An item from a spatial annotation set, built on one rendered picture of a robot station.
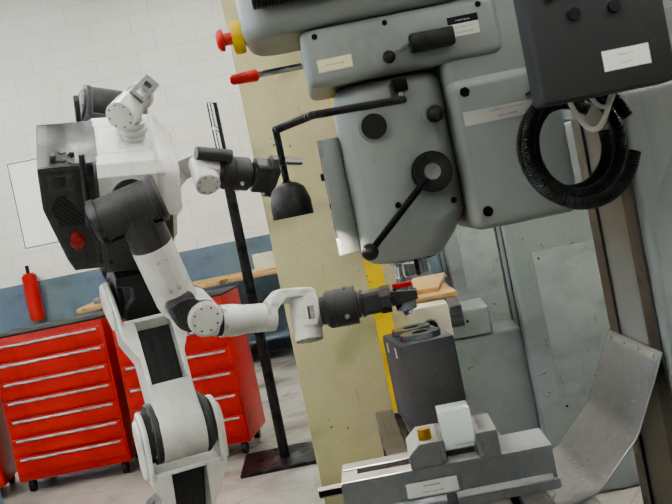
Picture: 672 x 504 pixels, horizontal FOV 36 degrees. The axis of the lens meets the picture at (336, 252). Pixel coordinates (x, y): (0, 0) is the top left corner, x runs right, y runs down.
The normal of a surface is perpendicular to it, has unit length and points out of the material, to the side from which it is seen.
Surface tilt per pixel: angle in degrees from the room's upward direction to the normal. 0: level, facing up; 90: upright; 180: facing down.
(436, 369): 90
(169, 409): 60
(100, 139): 35
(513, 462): 90
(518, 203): 90
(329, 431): 90
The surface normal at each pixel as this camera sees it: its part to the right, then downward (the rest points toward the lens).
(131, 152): 0.04, -0.82
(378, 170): -0.07, 0.07
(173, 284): 0.41, 0.28
